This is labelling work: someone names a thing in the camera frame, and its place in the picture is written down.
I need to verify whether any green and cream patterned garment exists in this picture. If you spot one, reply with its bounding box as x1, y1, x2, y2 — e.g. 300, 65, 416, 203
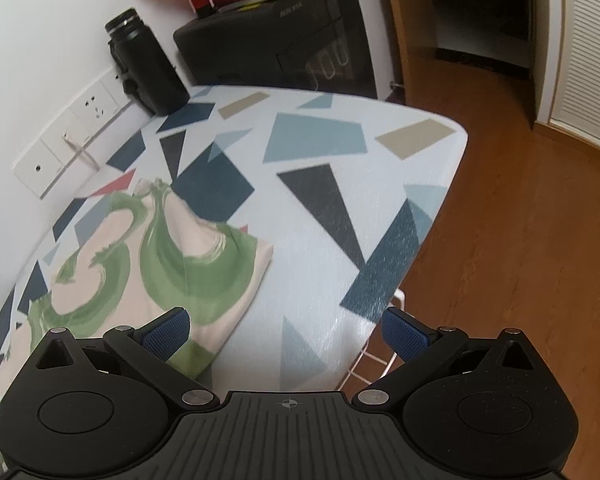
0, 180, 273, 398

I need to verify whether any geometric patterned tablecloth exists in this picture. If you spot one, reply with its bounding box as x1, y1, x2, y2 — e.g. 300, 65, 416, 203
0, 84, 470, 476

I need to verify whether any black water bottle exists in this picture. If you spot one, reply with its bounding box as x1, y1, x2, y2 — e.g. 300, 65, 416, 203
105, 8, 189, 116

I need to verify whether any white louvered door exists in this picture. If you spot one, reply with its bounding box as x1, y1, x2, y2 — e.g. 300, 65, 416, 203
533, 0, 600, 150

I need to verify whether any black microwave oven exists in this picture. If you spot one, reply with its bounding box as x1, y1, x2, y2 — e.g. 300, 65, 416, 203
173, 0, 377, 99

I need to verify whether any white wire rack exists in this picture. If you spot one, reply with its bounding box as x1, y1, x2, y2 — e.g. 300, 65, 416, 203
334, 286, 410, 394

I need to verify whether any white wall socket panel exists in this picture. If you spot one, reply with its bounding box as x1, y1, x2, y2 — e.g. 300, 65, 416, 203
14, 67, 131, 198

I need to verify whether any white charging cable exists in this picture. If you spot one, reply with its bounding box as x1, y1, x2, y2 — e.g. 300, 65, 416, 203
62, 131, 102, 172

